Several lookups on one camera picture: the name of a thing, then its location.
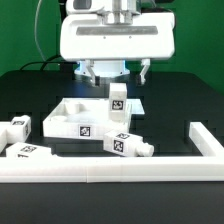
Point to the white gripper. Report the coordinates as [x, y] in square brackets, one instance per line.
[85, 37]

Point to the white square tabletop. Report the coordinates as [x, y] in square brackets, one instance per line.
[83, 118]

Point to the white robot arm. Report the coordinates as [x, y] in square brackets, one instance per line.
[112, 12]

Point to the white sheet with tags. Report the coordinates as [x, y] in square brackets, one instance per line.
[137, 107]

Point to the white U-shaped fence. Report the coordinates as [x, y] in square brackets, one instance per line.
[208, 166]

